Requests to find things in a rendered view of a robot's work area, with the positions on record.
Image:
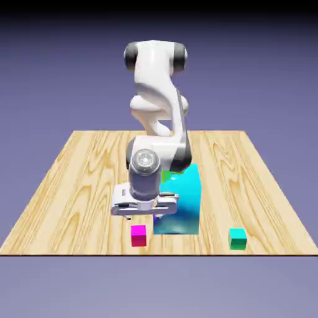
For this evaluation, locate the small teal cube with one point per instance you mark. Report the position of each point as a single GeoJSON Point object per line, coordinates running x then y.
{"type": "Point", "coordinates": [237, 239]}

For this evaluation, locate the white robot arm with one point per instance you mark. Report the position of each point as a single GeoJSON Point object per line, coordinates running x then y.
{"type": "Point", "coordinates": [154, 74]}

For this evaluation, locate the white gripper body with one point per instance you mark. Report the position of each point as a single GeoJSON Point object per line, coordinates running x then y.
{"type": "Point", "coordinates": [164, 205]}

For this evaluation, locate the small magenta cube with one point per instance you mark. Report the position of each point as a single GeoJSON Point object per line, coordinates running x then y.
{"type": "Point", "coordinates": [138, 236]}

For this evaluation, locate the large cyan box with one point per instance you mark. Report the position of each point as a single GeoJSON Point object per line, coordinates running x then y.
{"type": "Point", "coordinates": [186, 193]}

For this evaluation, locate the small green cube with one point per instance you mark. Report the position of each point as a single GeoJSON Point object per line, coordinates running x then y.
{"type": "Point", "coordinates": [165, 177]}

